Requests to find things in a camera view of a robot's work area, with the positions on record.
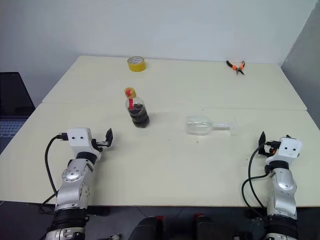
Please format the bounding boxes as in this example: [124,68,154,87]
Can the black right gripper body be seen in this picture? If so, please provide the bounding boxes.
[258,140,281,156]

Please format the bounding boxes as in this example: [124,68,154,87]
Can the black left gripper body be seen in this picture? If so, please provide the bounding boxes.
[90,138,111,153]

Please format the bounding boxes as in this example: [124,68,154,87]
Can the cola bottle with dark liquid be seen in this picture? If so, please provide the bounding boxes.
[124,94,151,129]

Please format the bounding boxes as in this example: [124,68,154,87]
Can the yellow bottle cap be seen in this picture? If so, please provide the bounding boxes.
[123,86,138,99]

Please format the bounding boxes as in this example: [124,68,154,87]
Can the clear plastic wine glass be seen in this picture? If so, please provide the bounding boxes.
[184,115,240,137]

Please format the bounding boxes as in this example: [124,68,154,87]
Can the yellow tape roll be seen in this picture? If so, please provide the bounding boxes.
[126,56,147,73]

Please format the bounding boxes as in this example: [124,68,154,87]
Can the orange black pliers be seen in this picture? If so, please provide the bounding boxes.
[226,60,247,76]

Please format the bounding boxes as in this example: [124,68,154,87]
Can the dark rounded shape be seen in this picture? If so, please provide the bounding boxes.
[128,215,165,240]
[193,213,224,240]

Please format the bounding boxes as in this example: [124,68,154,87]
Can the dark laptop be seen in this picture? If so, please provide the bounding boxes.
[0,72,36,155]

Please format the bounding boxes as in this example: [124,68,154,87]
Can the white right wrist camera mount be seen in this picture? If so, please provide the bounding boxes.
[266,136,304,164]

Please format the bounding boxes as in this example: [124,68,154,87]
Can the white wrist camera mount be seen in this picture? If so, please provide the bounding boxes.
[266,136,304,164]
[66,127,93,154]

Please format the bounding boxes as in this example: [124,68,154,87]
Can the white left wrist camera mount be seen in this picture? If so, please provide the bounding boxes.
[66,127,93,154]

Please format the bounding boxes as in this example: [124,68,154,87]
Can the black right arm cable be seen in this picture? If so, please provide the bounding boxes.
[241,146,274,209]

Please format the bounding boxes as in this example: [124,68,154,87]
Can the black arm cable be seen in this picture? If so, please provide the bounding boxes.
[241,146,274,209]
[37,131,69,215]

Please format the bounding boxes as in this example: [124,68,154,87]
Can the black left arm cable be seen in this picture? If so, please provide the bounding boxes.
[37,131,69,215]

